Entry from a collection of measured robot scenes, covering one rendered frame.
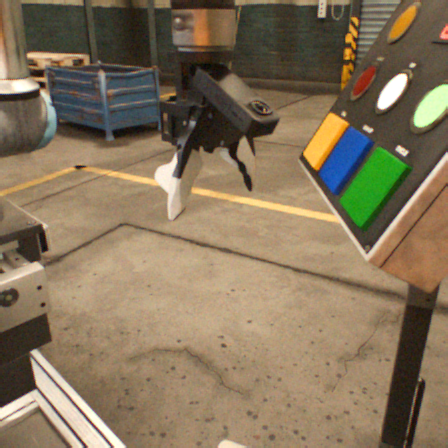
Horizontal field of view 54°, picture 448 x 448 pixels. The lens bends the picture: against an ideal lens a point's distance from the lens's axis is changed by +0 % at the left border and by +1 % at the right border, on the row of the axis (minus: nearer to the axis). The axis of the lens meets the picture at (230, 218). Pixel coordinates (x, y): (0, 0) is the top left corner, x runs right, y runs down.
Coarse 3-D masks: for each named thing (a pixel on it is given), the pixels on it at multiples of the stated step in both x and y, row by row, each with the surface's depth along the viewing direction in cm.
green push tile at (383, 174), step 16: (368, 160) 48; (384, 160) 45; (400, 160) 43; (368, 176) 46; (384, 176) 44; (400, 176) 41; (352, 192) 48; (368, 192) 45; (384, 192) 42; (352, 208) 46; (368, 208) 44; (368, 224) 43
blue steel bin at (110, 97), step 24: (48, 72) 518; (72, 72) 487; (96, 72) 568; (120, 72) 548; (144, 72) 492; (72, 96) 501; (96, 96) 473; (120, 96) 478; (144, 96) 502; (72, 120) 519; (96, 120) 488; (120, 120) 486; (144, 120) 508
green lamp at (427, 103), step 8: (440, 88) 43; (432, 96) 43; (440, 96) 42; (424, 104) 44; (432, 104) 42; (440, 104) 41; (416, 112) 45; (424, 112) 43; (432, 112) 42; (440, 112) 41; (416, 120) 44; (424, 120) 43; (432, 120) 41
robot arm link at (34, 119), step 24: (0, 0) 74; (0, 24) 75; (0, 48) 77; (24, 48) 80; (0, 72) 78; (24, 72) 81; (0, 96) 79; (24, 96) 81; (0, 120) 80; (24, 120) 83; (48, 120) 86; (0, 144) 81; (24, 144) 85
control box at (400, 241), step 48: (432, 0) 54; (384, 48) 60; (432, 48) 48; (336, 144) 60; (384, 144) 48; (432, 144) 40; (432, 192) 39; (384, 240) 41; (432, 240) 41; (432, 288) 43
